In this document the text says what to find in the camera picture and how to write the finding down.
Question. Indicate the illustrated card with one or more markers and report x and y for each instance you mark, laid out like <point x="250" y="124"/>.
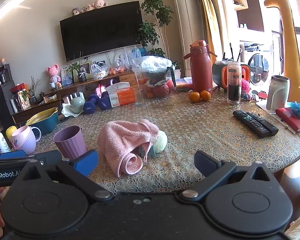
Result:
<point x="23" y="101"/>

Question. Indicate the large pink pig plush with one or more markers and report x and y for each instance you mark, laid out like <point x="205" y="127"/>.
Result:
<point x="100" y="3"/>

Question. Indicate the green photo frame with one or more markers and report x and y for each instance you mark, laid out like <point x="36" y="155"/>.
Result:
<point x="86" y="70"/>

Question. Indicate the purple ribbed cup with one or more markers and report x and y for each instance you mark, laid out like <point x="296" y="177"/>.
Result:
<point x="70" y="141"/>

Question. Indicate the dark grey item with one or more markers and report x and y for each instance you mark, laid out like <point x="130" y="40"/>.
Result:
<point x="143" y="152"/>

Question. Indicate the clear drinking glass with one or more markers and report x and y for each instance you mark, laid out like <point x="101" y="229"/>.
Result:
<point x="140" y="97"/>

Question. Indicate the red plastic basket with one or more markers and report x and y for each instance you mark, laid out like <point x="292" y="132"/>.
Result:
<point x="170" y="83"/>

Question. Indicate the white standing air conditioner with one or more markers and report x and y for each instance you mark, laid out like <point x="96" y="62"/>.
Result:
<point x="187" y="30"/>

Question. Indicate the yellow cap bottle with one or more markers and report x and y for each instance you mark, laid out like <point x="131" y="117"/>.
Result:
<point x="11" y="131"/>

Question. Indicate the orange fruit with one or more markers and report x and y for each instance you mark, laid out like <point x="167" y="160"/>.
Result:
<point x="205" y="95"/>

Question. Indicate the pink kettlebell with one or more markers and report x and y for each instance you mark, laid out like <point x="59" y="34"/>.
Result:
<point x="101" y="87"/>

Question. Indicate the plastic bag of snacks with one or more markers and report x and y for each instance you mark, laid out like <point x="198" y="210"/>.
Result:
<point x="99" y="71"/>

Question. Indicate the dry branches in vase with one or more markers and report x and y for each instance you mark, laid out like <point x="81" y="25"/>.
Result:
<point x="33" y="92"/>

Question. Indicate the yellow curtain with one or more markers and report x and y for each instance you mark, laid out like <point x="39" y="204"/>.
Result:
<point x="207" y="17"/>

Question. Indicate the small beige box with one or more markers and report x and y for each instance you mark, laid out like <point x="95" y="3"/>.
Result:
<point x="51" y="97"/>

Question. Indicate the pink and purple mug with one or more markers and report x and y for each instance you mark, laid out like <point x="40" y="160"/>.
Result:
<point x="23" y="141"/>

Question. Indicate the small silver cup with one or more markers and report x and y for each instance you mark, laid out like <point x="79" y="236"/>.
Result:
<point x="52" y="85"/>

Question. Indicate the clear plastic bag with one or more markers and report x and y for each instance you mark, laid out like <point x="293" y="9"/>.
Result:
<point x="151" y="63"/>

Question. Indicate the pink fluffy towel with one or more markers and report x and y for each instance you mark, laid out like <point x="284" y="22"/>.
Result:
<point x="120" y="142"/>

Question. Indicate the pink bear figurine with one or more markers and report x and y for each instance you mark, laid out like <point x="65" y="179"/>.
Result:
<point x="53" y="75"/>

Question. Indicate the pale green round pot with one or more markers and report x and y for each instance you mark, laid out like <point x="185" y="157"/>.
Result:
<point x="77" y="105"/>

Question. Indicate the colourful flat box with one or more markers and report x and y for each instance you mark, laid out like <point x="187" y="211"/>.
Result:
<point x="185" y="83"/>

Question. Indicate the black television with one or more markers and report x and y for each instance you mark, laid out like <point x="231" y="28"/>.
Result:
<point x="101" y="31"/>

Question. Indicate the small pink pig plush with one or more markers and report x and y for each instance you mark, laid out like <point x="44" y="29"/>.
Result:
<point x="88" y="8"/>

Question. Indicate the orange with stem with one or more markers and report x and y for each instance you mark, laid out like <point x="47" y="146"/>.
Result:
<point x="194" y="97"/>

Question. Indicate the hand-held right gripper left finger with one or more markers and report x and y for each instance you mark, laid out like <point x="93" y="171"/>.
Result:
<point x="86" y="163"/>

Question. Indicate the brown basketball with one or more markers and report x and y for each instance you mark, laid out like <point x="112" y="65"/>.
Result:
<point x="160" y="91"/>

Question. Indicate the black remote control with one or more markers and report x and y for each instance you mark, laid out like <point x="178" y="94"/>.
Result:
<point x="247" y="123"/>
<point x="265" y="125"/>

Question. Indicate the red notebook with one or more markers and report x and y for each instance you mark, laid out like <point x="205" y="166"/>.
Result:
<point x="293" y="122"/>

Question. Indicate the yellow giraffe plush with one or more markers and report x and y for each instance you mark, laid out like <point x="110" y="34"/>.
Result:
<point x="290" y="42"/>

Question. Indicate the white washing machine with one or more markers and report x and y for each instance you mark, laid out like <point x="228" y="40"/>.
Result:
<point x="258" y="62"/>

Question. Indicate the grey white kettle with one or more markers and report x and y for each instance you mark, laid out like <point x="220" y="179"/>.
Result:
<point x="277" y="92"/>

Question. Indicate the floral lace tablecloth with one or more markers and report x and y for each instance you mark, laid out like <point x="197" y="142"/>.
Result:
<point x="202" y="130"/>

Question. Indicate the white paper sheet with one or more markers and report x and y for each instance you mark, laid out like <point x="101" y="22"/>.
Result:
<point x="262" y="105"/>

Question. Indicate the pastel picture frame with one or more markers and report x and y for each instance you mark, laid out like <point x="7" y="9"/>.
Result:
<point x="67" y="76"/>

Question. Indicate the grey hedgehog plush toy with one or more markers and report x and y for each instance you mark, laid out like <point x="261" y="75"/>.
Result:
<point x="77" y="12"/>

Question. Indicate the white cloth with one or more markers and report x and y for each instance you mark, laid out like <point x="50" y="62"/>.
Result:
<point x="66" y="112"/>

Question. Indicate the pink fluffy toy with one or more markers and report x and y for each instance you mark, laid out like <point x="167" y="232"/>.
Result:
<point x="245" y="85"/>

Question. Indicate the orange and white tissue pack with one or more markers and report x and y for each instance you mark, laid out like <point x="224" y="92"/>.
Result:
<point x="122" y="95"/>

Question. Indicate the small plant in patterned vase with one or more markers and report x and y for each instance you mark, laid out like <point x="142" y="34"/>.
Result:
<point x="82" y="76"/>

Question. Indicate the glass bottle with dark liquid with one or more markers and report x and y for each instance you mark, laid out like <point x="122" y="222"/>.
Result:
<point x="233" y="90"/>

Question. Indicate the white toy piano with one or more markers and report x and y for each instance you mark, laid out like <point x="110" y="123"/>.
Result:
<point x="73" y="97"/>

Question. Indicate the small doll figurine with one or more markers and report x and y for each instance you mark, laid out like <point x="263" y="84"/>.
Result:
<point x="3" y="62"/>

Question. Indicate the red thermos bottle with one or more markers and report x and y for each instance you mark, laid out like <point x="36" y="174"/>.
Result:
<point x="200" y="70"/>

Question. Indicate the teal basin with yellow colander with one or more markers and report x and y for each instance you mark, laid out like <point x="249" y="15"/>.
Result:
<point x="43" y="122"/>

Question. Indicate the black water dispenser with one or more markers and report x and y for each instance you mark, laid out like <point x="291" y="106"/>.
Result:
<point x="3" y="97"/>

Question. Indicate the light green ball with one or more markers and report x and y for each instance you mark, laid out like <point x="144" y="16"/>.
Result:
<point x="161" y="141"/>

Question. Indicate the steel bowl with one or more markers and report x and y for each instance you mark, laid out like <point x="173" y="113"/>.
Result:
<point x="155" y="76"/>

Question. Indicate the blue mesh bath sponge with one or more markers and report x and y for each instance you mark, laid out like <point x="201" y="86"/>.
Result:
<point x="299" y="110"/>

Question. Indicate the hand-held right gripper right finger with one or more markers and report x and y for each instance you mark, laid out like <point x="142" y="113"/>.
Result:
<point x="205" y="161"/>

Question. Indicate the blue plastic bag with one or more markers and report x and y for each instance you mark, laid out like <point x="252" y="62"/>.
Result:
<point x="133" y="55"/>

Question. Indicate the plastic bag of oranges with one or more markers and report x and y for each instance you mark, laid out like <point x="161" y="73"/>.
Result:
<point x="116" y="68"/>

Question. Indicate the red gift box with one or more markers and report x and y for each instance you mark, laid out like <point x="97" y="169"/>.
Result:
<point x="18" y="88"/>

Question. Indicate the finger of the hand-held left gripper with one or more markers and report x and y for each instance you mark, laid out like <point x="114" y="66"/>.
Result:
<point x="12" y="154"/>
<point x="48" y="158"/>

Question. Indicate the tall green potted plant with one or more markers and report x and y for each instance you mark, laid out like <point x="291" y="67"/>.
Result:
<point x="153" y="12"/>

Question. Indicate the wooden television cabinet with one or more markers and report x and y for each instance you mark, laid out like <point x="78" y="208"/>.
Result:
<point x="40" y="105"/>

